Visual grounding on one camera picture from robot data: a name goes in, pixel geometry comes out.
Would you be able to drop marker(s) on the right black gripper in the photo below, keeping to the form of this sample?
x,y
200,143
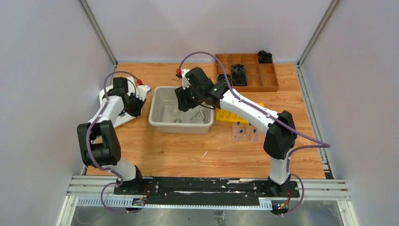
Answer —
x,y
181,94

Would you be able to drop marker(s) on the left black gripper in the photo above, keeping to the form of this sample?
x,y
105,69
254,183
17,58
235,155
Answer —
x,y
135,106

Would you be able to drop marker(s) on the white plastic lid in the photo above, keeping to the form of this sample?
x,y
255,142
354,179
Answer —
x,y
113,97

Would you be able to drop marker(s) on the beige plastic bin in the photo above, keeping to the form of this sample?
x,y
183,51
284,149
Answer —
x,y
163,98

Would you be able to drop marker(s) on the white clay triangle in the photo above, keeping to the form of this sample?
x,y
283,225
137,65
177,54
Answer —
x,y
199,118

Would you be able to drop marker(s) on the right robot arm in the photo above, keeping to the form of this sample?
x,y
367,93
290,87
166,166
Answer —
x,y
277,127

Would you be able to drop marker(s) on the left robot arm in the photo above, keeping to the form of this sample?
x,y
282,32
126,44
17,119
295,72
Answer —
x,y
99,145

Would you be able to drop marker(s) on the yellow test tube rack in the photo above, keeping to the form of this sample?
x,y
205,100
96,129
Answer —
x,y
226,116

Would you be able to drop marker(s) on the clear plastic tube rack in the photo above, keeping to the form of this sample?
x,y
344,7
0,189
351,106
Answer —
x,y
246,134

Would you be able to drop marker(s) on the wooden compartment tray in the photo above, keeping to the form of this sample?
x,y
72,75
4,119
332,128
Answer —
x,y
245,74

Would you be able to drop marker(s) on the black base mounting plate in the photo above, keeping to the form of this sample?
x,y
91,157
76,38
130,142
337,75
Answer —
x,y
208,191

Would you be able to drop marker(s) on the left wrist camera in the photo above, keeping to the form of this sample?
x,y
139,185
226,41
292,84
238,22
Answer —
x,y
142,91

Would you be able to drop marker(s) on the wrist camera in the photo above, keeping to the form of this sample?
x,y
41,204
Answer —
x,y
185,80
142,91

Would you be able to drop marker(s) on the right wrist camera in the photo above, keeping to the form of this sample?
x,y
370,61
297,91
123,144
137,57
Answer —
x,y
185,80

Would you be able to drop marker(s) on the black strap coil corner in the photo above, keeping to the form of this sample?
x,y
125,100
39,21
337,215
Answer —
x,y
264,57

